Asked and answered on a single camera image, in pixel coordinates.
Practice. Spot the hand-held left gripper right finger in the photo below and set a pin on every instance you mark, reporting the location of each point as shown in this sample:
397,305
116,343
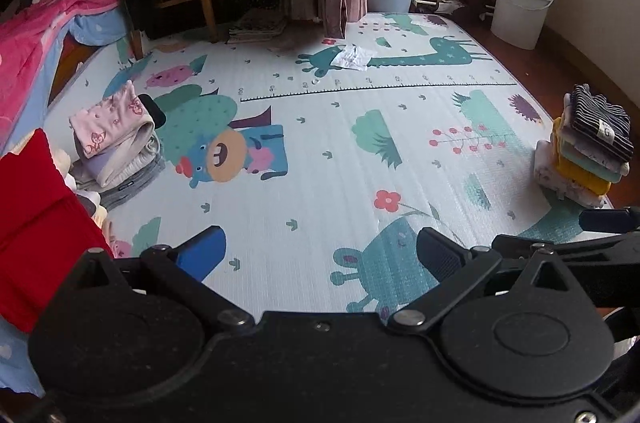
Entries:
440,255

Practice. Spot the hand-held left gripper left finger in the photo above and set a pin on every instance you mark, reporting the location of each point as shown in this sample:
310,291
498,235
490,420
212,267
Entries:
202,255

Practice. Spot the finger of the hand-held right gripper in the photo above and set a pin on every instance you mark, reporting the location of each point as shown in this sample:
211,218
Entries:
610,221
595,248

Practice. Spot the black striped garment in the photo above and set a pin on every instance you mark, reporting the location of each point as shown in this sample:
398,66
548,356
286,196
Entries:
595,118

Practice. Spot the pile of pastel folded clothes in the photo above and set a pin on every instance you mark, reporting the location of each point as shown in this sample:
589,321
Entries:
110,123

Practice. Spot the pale pink folded garment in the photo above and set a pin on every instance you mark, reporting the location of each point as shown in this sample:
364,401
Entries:
580,195

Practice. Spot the yellow folded garment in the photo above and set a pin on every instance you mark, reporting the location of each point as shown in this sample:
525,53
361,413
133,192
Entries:
582,178

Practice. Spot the teal folded garment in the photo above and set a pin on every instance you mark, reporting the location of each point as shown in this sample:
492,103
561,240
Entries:
595,170

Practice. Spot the white grey floral folded garment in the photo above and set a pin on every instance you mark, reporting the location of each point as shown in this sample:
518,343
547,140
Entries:
607,163

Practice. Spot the printed animal play mat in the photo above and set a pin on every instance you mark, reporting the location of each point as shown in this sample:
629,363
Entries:
325,203

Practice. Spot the black rolled cloth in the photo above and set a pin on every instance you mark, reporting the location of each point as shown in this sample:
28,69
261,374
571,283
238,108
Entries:
152,110

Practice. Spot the red knitted garment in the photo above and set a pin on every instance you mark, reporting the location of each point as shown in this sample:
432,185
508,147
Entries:
40,228

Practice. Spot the light blue cloth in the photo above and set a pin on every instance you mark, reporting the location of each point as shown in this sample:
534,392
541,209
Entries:
15,353

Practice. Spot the white bucket with teal rim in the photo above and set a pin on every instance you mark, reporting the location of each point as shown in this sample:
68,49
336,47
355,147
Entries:
520,8

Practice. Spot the stack of magazines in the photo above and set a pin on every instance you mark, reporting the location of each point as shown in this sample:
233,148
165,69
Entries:
257,25

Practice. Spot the light blue printed pillow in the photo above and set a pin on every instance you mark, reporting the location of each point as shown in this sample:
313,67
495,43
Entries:
97,28

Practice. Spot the white rag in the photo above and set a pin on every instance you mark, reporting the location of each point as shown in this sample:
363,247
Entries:
450,0

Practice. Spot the pink blanket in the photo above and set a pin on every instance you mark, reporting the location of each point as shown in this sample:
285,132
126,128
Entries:
30,43

